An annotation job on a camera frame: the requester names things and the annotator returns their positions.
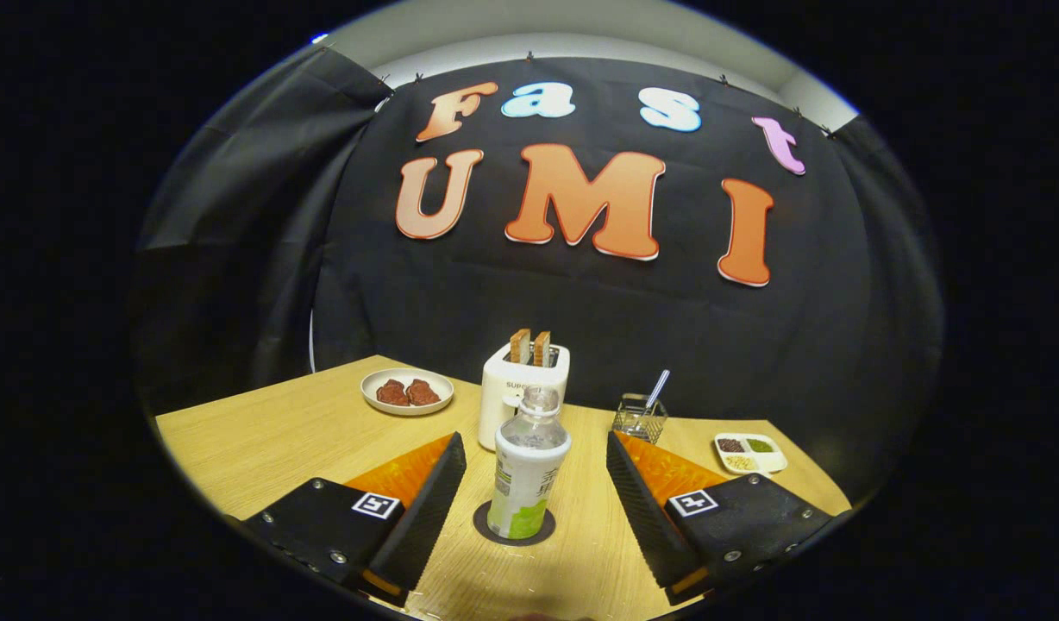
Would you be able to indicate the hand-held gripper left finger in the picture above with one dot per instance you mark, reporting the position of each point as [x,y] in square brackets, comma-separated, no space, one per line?
[426,517]

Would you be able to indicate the white round plate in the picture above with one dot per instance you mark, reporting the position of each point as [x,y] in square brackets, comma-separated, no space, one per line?
[406,410]

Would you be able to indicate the white toaster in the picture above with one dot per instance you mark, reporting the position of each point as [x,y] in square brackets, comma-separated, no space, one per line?
[508,388]

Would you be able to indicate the dark round coaster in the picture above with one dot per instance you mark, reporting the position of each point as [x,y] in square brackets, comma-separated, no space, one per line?
[480,523]

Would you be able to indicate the brown meat piece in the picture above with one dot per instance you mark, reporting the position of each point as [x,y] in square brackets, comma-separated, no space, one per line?
[392,392]
[423,392]

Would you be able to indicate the clear juice bottle white label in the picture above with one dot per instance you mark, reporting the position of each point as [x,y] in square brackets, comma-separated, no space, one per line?
[525,483]

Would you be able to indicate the wooden table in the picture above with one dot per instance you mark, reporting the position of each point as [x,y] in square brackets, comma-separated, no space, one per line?
[305,431]

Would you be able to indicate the black backdrop cloth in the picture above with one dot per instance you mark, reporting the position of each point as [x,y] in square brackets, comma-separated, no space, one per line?
[667,345]

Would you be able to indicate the toast slice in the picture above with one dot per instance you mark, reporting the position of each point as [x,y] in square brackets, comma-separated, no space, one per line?
[542,348]
[520,345]

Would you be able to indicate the white divided dish of beans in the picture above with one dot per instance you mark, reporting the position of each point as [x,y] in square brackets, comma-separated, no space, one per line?
[751,454]

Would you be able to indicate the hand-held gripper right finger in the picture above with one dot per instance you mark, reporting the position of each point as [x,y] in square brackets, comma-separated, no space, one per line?
[642,517]

